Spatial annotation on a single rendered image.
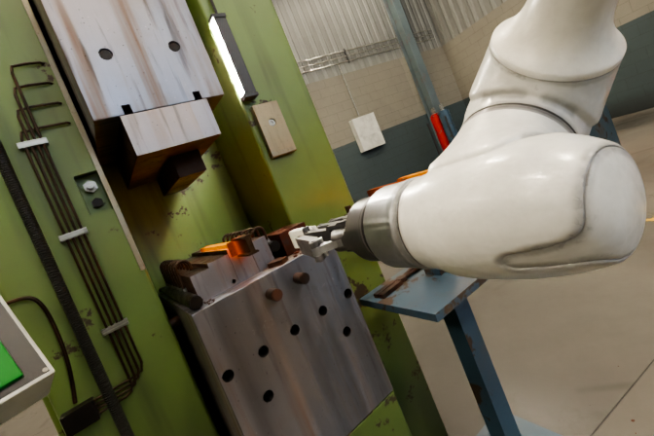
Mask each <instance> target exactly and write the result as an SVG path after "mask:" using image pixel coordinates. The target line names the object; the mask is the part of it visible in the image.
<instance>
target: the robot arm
mask: <svg viewBox="0 0 654 436"><path fill-rule="evenodd" d="M617 2H618V0H527V1H526V3H525V5H524V6H523V8H522V9H521V10H520V12H519V13H517V14H516V15H515V16H514V17H511V18H509V19H507V20H505V21H504V22H502V23H501V24H500V25H499V26H498V27H497V28H496V29H495V30H494V32H493V33H492V36H491V39H490V43H489V46H488V49H487V51H486V54H485V56H484V59H483V61H482V64H481V66H480V69H479V71H478V73H477V76H476V78H475V81H474V83H473V85H472V88H471V90H470V93H469V97H470V102H469V104H468V107H467V109H466V112H465V116H464V121H463V124H462V126H461V129H460V131H459V132H458V134H457V136H456V137H455V138H454V140H453V141H452V143H451V144H450V145H449V146H448V147H447V149H446V150H445V151H444V152H443V153H442V154H441V155H440V156H439V157H438V158H437V159H436V160H435V161H434V162H433V163H432V164H431V165H430V166H429V168H428V172H427V173H426V174H424V175H422V176H418V177H414V178H410V179H408V180H406V181H403V182H399V183H396V184H392V185H388V186H385V187H382V188H380V189H378V190H377V191H376V192H375V193H374V194H373V195H372V196H371V197H368V198H365V199H362V200H359V201H358V202H356V203H355V204H354V205H353V206H352V208H351V209H350V211H349V213H348V214H347V215H346V216H342V217H339V218H335V219H330V221H328V222H329V223H325V224H319V226H317V228H316V226H306V227H303V228H299V229H294V230H292V231H290V232H289V233H288V234H289V235H290V238H291V240H292V242H293V245H294V247H295V248H300V250H301V252H302V254H304V255H307V256H310V257H312V258H314V259H315V261H316V263H318V262H323V261H324V260H325V259H326V256H329V253H328V251H330V250H333V249H335V250H336V251H338V252H343V251H347V252H352V251H353V252H354V253H356V254H357V255H358V256H360V257H361V258H363V259H365V260H368V261H381V262H383V263H384V264H386V265H388V266H390V267H393V268H417V269H423V270H433V269H438V270H442V271H444V272H446V273H450V274H453V275H457V276H464V277H470V278H479V279H495V280H520V279H539V278H550V277H560V276H567V275H574V274H580V273H587V272H592V271H597V270H600V269H604V268H607V267H610V266H613V265H616V264H619V263H621V262H623V261H625V260H626V259H627V258H628V257H630V256H631V255H632V254H633V253H634V251H635V250H636V248H637V246H638V244H639V242H640V240H641V237H642V234H643V231H644V227H645V221H646V194H645V188H644V184H643V180H642V177H641V174H640V172H639V169H638V167H637V165H636V162H635V160H634V159H633V157H632V156H631V155H630V154H629V153H628V152H627V151H626V150H625V149H624V148H623V147H622V146H620V145H619V144H617V143H615V142H612V141H609V140H605V139H601V138H597V137H593V136H589V135H590V132H591V129H592V126H594V125H595V124H597V123H598V122H599V120H600V117H601V114H602V111H603V108H604V105H605V103H606V100H607V98H608V95H609V92H610V90H611V87H612V84H613V82H614V79H615V76H616V74H617V71H618V69H619V66H620V64H621V61H622V59H623V57H624V54H625V52H626V49H627V43H626V40H625V38H624V36H623V35H622V33H621V32H620V31H619V30H618V29H617V28H616V27H615V25H614V13H615V9H616V6H617Z"/></svg>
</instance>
